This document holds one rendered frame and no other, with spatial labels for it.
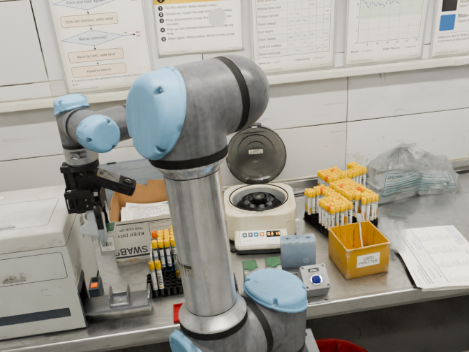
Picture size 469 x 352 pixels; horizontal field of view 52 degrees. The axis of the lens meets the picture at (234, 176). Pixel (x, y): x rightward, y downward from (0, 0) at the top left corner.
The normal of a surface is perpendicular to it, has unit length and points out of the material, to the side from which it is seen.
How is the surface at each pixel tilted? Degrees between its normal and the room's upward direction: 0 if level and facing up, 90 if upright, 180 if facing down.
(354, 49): 94
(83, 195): 90
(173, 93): 50
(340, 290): 0
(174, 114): 76
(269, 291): 8
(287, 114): 90
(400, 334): 0
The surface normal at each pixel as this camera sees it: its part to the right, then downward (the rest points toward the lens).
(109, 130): 0.63, 0.28
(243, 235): -0.07, -0.65
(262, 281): 0.07, -0.93
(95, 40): 0.11, 0.44
